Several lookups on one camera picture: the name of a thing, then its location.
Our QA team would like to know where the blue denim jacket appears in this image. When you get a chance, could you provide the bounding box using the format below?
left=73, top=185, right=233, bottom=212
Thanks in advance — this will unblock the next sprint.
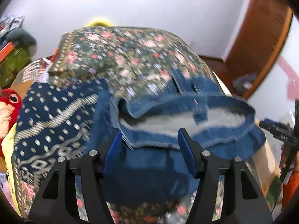
left=91, top=70, right=266, bottom=205

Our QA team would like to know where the orange sleeve forearm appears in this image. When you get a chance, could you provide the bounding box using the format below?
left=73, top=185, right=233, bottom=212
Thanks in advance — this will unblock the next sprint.
left=282, top=166, right=299, bottom=210

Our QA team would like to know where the person's right hand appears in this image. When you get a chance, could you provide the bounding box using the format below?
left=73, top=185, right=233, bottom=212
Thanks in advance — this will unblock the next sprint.
left=279, top=144, right=289, bottom=169

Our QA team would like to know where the navy patterned folded cloth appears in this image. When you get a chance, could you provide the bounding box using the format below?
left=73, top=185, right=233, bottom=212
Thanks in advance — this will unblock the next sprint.
left=14, top=78, right=110, bottom=188

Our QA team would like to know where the wooden wardrobe with sliding doors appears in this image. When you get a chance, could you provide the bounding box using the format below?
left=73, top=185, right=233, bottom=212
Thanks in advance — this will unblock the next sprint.
left=243, top=11, right=299, bottom=164

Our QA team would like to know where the brown wooden door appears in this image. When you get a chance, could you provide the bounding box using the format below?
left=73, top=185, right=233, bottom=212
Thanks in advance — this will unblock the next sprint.
left=225, top=0, right=293, bottom=99

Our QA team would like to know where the red plush toy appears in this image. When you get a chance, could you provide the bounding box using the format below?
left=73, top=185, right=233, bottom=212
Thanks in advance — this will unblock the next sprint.
left=0, top=88, right=22, bottom=158

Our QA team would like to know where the floral green bedspread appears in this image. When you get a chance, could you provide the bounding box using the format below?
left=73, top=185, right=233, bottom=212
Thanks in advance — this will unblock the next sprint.
left=14, top=26, right=234, bottom=224

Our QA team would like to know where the green storage box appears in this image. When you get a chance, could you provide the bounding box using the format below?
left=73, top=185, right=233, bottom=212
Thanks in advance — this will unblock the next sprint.
left=0, top=47, right=31, bottom=88

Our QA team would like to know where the orange box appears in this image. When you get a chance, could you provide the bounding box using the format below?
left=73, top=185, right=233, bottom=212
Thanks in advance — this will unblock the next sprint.
left=0, top=42, right=14, bottom=62

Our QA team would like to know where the pile of clutter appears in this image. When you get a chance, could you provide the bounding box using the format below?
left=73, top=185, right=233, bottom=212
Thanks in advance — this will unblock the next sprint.
left=1, top=15, right=36, bottom=50

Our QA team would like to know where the yellow headboard object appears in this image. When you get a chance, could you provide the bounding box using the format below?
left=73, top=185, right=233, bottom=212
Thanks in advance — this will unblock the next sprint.
left=85, top=19, right=114, bottom=27

